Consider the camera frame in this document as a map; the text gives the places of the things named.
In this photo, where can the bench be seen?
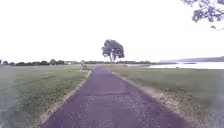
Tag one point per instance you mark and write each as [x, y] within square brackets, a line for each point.
[84, 66]

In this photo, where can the purple-grey asphalt path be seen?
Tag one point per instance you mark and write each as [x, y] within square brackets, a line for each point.
[106, 103]

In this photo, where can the lone tree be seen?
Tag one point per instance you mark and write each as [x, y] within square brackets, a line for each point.
[113, 48]

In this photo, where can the overhanging tree branches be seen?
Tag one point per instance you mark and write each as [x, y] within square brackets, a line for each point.
[206, 12]

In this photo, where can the wide green grass field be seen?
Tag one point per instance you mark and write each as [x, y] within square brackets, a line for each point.
[33, 86]

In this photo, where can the pale water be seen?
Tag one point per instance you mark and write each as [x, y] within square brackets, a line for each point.
[193, 65]

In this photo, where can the distant hill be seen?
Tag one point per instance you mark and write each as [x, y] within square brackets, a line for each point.
[206, 59]

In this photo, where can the distant row of trees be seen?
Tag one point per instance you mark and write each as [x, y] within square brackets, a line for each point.
[40, 63]

